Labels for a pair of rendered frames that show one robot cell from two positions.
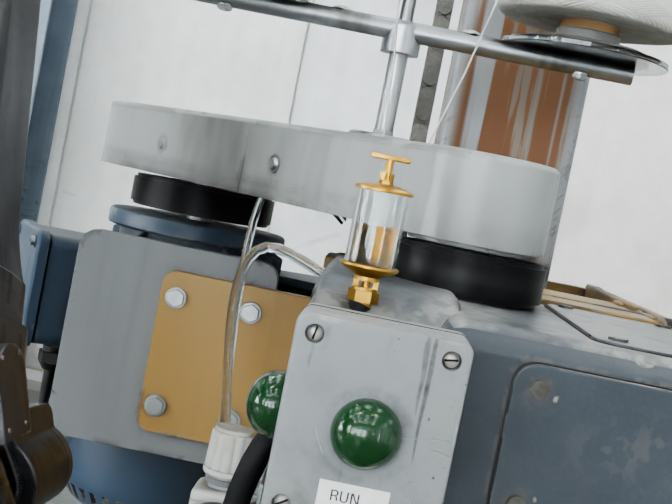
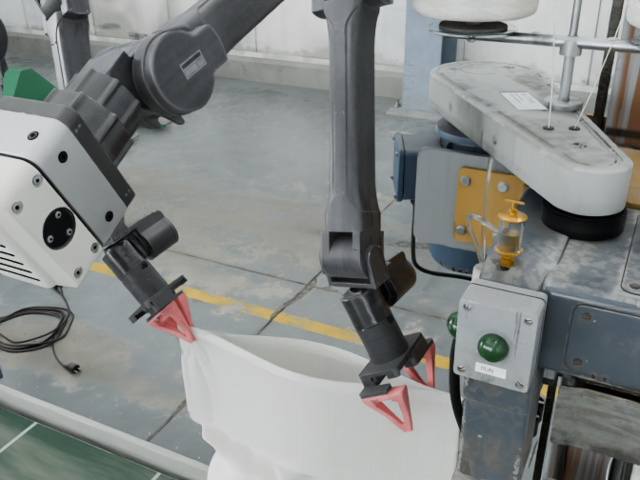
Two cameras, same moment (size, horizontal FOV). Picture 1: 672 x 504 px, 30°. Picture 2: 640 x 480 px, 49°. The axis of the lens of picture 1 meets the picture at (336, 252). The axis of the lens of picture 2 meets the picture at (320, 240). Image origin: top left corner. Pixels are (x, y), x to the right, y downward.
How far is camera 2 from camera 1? 33 cm
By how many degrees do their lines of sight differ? 34
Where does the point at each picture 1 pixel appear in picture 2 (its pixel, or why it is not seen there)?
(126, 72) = not seen: outside the picture
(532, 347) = (582, 297)
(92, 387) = (431, 220)
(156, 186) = not seen: hidden behind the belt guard
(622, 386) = (628, 317)
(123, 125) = (434, 90)
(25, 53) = (369, 99)
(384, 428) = (497, 350)
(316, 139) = (510, 134)
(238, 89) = not seen: outside the picture
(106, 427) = (440, 238)
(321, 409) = (473, 335)
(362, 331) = (488, 308)
